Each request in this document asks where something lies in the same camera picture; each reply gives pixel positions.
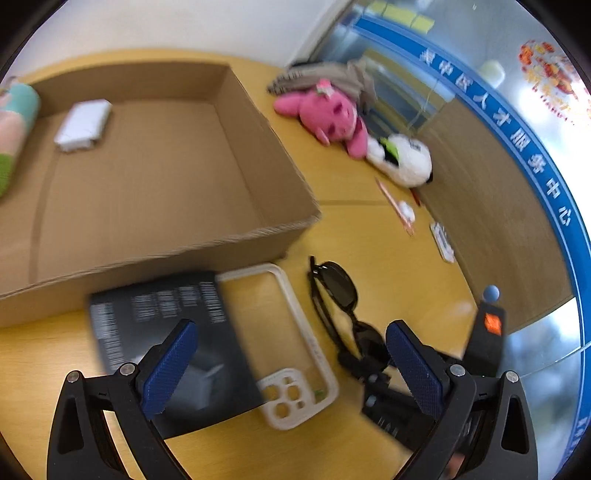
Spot red paper window decoration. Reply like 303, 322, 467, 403
519, 39, 583, 121

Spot white rectangular box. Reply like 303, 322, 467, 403
54, 99, 113, 154

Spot teal and pink plush toy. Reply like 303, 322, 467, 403
0, 76, 41, 199

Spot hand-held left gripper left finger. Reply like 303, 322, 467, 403
46, 318, 199, 480

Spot white panda plush toy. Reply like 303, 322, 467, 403
367, 134, 435, 188

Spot brown cardboard box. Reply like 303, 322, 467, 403
0, 60, 322, 328

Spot black booklet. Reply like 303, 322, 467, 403
89, 271, 264, 439

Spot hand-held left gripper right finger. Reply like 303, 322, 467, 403
385, 320, 539, 480

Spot brown board panel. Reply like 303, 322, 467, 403
416, 104, 574, 334

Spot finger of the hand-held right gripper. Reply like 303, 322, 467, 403
361, 369, 437, 452

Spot blue banner strip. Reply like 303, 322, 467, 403
351, 14, 591, 356

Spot clear phone case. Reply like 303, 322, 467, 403
216, 263, 340, 431

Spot white flat packet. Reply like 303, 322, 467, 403
429, 222, 456, 265

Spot black sunglasses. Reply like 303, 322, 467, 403
308, 257, 393, 384

